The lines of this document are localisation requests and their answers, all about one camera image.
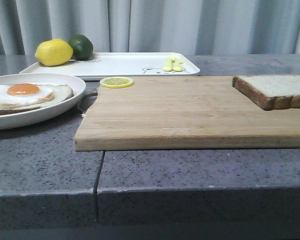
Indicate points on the wooden cutting board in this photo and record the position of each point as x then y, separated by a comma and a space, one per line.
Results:
183, 112

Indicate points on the yellow plastic fork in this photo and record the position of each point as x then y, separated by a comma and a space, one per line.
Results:
168, 66

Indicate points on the yellow lemon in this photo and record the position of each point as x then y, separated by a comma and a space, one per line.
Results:
54, 52

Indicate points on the white bread slice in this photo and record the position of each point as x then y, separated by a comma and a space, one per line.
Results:
270, 91

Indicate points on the grey pleated curtain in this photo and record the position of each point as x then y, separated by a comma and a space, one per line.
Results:
190, 27

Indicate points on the lemon slice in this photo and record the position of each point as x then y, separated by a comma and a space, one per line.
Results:
116, 82

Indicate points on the green lime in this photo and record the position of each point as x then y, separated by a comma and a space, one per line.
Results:
82, 47

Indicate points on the fried egg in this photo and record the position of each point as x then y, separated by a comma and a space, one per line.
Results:
23, 94

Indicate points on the yellow plastic knife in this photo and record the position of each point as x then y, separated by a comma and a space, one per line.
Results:
177, 65

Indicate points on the white bear print tray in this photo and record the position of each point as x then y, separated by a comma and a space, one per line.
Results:
108, 64

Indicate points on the white round plate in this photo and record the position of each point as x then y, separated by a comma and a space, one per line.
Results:
16, 120

